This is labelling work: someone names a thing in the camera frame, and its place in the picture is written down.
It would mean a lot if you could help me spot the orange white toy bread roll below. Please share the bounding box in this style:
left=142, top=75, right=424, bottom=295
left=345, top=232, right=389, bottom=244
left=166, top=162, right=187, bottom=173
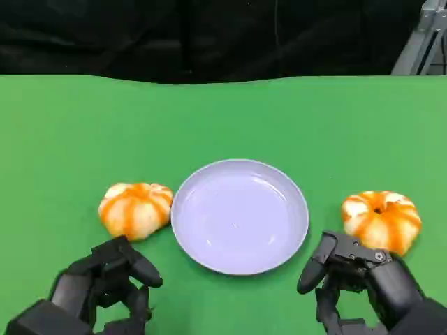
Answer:
left=98, top=182, right=175, bottom=242
left=341, top=190, right=423, bottom=258

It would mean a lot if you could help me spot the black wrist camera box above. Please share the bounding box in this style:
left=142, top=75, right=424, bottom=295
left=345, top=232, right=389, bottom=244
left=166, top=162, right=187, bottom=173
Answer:
left=6, top=299, right=94, bottom=335
left=387, top=295, right=447, bottom=335

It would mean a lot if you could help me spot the aluminium frame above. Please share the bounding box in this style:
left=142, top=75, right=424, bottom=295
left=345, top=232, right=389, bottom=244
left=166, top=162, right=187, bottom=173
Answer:
left=390, top=0, right=447, bottom=76

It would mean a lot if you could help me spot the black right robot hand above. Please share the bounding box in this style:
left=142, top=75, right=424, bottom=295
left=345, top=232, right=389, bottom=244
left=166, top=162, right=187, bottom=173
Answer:
left=296, top=230, right=425, bottom=335

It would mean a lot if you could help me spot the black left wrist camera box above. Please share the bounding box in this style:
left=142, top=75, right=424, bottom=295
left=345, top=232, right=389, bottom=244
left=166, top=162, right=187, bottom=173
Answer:
left=6, top=299, right=94, bottom=335

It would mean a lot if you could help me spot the lilac plate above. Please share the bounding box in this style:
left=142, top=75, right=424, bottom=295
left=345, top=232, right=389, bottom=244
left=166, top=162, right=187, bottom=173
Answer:
left=170, top=158, right=310, bottom=276

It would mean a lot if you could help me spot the black backdrop curtain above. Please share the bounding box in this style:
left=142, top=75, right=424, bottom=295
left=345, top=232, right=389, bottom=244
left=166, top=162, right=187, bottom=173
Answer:
left=0, top=0, right=425, bottom=85

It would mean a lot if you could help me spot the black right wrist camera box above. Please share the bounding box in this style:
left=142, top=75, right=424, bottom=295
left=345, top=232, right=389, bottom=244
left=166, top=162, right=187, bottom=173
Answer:
left=387, top=295, right=447, bottom=335

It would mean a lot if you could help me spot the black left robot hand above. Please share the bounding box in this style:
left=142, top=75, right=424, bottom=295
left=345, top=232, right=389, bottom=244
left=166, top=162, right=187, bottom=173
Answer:
left=50, top=235, right=163, bottom=335

